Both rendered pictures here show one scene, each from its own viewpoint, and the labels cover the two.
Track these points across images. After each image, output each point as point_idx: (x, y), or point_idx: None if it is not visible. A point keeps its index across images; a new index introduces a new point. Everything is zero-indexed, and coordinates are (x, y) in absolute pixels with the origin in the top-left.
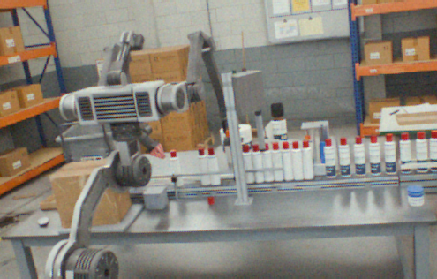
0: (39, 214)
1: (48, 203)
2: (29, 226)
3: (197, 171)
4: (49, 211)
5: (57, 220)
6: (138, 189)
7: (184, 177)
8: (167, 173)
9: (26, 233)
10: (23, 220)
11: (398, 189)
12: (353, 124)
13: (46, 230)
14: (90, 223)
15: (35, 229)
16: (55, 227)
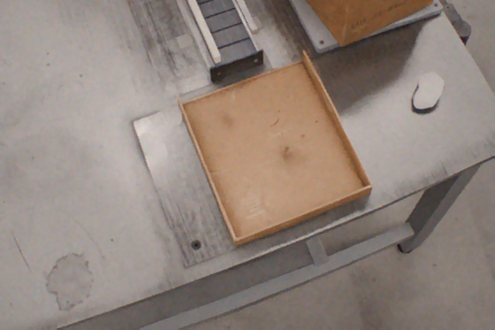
0: (392, 167)
1: (358, 156)
2: (454, 119)
3: None
4: (367, 151)
5: (395, 75)
6: None
7: None
8: (28, 30)
9: (478, 89)
10: (440, 176)
11: None
12: None
13: (446, 54)
14: None
15: (457, 84)
16: (424, 49)
